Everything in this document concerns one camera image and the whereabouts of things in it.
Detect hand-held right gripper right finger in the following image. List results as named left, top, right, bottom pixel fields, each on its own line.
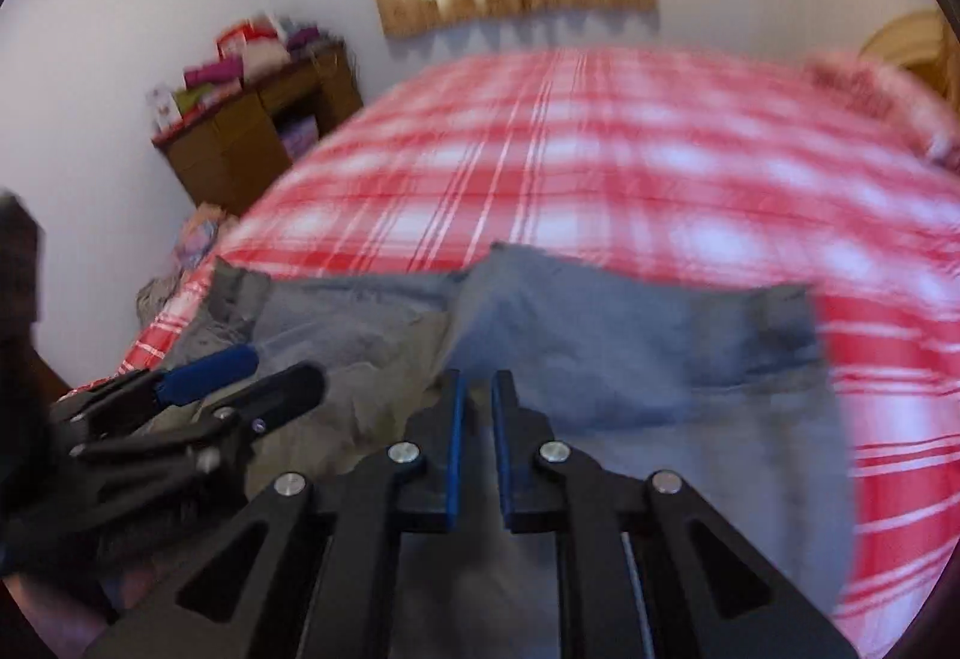
left=491, top=368, right=860, bottom=659

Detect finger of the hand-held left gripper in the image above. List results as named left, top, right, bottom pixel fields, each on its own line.
left=52, top=344, right=260, bottom=435
left=71, top=361, right=327, bottom=473

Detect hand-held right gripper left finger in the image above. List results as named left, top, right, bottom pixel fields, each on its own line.
left=82, top=368, right=470, bottom=659

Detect grey puffer jacket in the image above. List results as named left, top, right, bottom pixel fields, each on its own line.
left=146, top=243, right=856, bottom=659

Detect pile of grey patterned clothes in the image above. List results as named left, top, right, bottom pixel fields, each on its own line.
left=135, top=273, right=188, bottom=330

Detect pile of pastel clothes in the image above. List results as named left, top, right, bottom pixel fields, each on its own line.
left=174, top=203, right=241, bottom=270

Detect brown wooden desk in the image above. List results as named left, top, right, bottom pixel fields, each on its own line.
left=150, top=38, right=366, bottom=218

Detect white printed box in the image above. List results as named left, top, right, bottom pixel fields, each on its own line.
left=146, top=83, right=185, bottom=131

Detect green folded garment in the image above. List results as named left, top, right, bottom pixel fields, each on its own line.
left=172, top=85, right=215, bottom=115

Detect pale pink folded garment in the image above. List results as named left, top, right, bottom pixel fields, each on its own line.
left=240, top=40, right=293, bottom=74

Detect red cardboard box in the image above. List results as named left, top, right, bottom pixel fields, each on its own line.
left=216, top=18, right=282, bottom=61

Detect bed with red plaid sheet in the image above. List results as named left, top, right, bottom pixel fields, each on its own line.
left=56, top=46, right=960, bottom=659

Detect wooden headboard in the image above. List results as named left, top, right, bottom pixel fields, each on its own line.
left=859, top=8, right=960, bottom=79

